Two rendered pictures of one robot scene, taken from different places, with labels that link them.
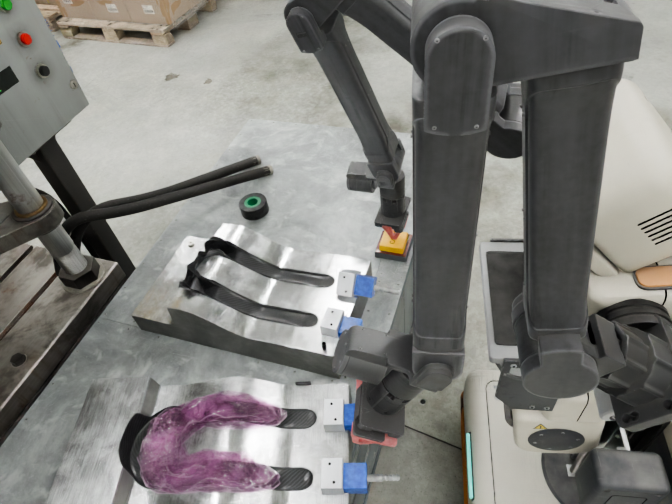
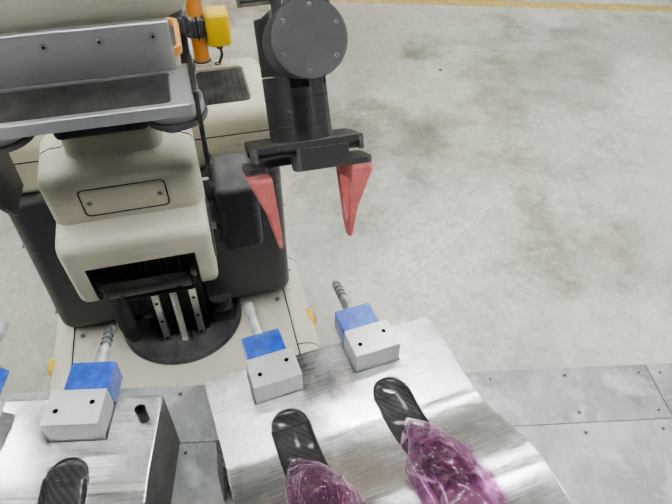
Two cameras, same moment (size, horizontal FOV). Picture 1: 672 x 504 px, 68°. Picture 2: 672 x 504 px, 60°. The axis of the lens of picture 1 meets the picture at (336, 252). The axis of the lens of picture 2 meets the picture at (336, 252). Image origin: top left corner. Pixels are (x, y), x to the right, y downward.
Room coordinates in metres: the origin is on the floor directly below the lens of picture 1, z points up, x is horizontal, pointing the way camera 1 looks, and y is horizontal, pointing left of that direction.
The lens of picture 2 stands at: (0.52, 0.39, 1.37)
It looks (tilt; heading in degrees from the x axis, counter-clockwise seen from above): 44 degrees down; 241
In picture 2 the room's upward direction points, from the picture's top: straight up
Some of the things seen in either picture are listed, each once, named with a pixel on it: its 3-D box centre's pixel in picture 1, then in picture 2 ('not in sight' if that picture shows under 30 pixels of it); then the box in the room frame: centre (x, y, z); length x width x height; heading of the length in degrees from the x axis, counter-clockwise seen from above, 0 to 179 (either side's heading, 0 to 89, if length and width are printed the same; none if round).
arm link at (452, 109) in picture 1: (443, 235); not in sight; (0.32, -0.10, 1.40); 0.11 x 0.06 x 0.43; 166
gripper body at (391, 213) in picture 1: (392, 203); not in sight; (0.86, -0.15, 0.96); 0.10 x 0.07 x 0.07; 154
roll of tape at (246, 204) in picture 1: (253, 206); not in sight; (1.09, 0.21, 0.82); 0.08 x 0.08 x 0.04
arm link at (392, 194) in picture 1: (389, 183); not in sight; (0.86, -0.14, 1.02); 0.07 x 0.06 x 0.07; 65
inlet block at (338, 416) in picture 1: (360, 417); (263, 347); (0.41, 0.01, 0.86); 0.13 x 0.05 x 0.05; 82
